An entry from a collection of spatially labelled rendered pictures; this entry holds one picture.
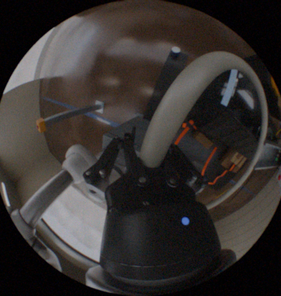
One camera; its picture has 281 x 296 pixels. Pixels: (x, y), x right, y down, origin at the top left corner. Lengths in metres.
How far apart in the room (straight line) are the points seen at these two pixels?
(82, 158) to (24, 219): 0.47
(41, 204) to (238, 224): 6.12
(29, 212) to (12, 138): 6.00
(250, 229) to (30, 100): 11.65
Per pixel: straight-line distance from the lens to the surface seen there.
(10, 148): 6.63
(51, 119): 1.18
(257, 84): 0.29
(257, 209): 5.69
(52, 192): 0.48
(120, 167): 0.60
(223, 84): 0.62
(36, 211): 0.50
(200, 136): 1.28
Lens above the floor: 1.26
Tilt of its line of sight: 56 degrees down
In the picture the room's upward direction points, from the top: 150 degrees counter-clockwise
